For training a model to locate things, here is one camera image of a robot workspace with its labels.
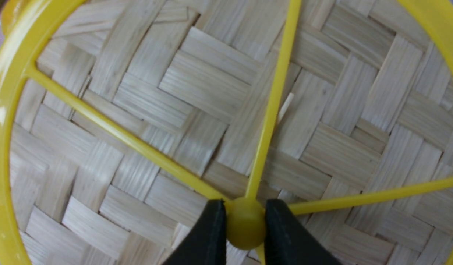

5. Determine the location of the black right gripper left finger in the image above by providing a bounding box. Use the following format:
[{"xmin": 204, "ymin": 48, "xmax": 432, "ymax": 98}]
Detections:
[{"xmin": 164, "ymin": 199, "xmax": 227, "ymax": 265}]

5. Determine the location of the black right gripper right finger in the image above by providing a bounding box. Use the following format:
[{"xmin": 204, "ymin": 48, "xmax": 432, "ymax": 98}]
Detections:
[{"xmin": 264, "ymin": 199, "xmax": 341, "ymax": 265}]

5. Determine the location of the yellow woven bamboo steamer lid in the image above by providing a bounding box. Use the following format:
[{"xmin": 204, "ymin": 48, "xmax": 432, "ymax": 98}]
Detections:
[{"xmin": 0, "ymin": 0, "xmax": 453, "ymax": 265}]

